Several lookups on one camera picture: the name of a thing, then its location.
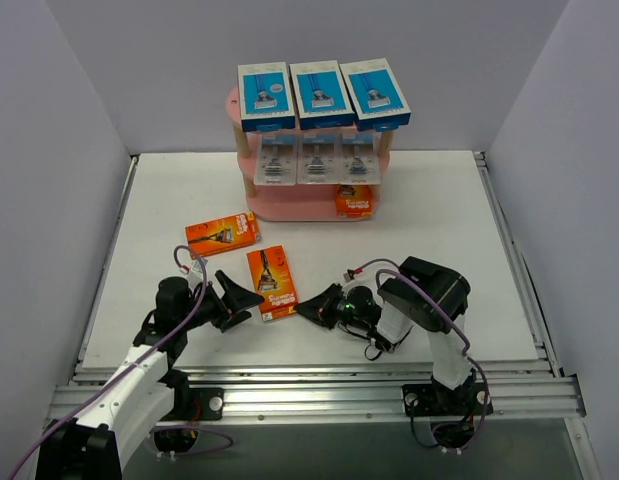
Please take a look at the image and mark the aluminium front rail frame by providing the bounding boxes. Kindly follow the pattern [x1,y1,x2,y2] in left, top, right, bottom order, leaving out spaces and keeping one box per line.
[50,151,585,425]

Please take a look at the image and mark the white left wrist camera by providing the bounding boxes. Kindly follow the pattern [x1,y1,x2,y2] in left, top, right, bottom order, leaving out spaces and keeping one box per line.
[180,259,207,284]

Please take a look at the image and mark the clear blister razor pack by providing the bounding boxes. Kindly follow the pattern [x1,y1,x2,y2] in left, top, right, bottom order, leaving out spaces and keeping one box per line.
[340,133,381,185]

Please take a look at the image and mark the blue Harry's box front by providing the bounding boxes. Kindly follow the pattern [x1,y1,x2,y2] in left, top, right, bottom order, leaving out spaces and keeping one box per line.
[289,60,355,130]

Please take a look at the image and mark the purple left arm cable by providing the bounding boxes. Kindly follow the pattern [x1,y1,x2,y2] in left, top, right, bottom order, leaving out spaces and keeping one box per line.
[8,244,235,480]

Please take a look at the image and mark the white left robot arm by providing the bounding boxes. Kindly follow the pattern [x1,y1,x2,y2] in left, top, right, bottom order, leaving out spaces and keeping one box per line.
[35,271,264,479]

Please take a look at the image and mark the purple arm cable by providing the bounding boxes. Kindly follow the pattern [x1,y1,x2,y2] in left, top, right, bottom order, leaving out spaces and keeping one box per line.
[8,244,235,480]
[342,258,493,451]

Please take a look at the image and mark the white Gillette pack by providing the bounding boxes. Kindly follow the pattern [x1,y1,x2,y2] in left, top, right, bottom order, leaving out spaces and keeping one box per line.
[297,133,339,185]
[254,133,298,186]

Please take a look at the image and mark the pink three-tier shelf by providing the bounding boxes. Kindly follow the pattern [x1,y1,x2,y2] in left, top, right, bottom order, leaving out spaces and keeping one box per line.
[224,85,396,225]

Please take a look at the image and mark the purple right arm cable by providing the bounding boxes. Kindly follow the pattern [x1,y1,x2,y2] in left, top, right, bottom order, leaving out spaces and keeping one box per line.
[342,258,493,451]

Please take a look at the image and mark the blue Harry's razor box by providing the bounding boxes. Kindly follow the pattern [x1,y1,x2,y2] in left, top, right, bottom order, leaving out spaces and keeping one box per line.
[339,58,411,133]

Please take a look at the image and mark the orange Gillette Fusion box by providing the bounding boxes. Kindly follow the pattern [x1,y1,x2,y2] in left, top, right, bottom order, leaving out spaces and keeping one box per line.
[185,212,261,257]

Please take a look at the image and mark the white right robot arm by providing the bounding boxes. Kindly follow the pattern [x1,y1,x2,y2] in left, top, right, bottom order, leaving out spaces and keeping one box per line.
[294,256,493,419]

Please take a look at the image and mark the orange razor cartridge box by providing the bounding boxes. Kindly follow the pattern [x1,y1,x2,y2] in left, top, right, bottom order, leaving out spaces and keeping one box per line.
[246,245,299,322]

